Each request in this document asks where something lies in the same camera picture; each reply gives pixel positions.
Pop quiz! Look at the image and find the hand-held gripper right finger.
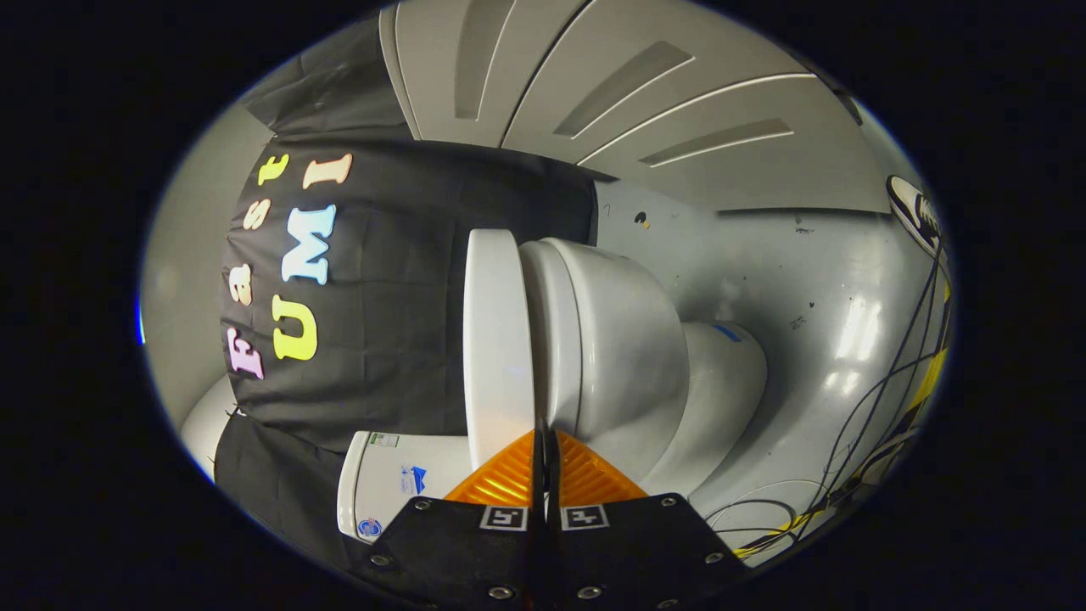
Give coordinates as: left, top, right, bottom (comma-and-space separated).
544, 429, 749, 611

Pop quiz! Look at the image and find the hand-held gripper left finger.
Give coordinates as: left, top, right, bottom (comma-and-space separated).
352, 429, 546, 611

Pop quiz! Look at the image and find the white toilet lid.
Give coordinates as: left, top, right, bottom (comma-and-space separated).
462, 228, 538, 473

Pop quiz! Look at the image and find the white toilet tank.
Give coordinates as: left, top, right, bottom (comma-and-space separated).
337, 430, 476, 545

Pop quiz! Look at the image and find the white toilet bowl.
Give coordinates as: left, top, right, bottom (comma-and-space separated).
518, 237, 770, 503

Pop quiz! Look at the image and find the black backdrop cloth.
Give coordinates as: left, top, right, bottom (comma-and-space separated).
212, 15, 617, 586

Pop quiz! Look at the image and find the black and white sneaker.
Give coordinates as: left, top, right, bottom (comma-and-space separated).
886, 175, 944, 257

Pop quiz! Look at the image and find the white cabinet with gray panels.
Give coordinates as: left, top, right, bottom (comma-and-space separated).
378, 0, 893, 214

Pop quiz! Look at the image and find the tangle of black cables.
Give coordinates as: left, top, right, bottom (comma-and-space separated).
704, 242, 953, 563

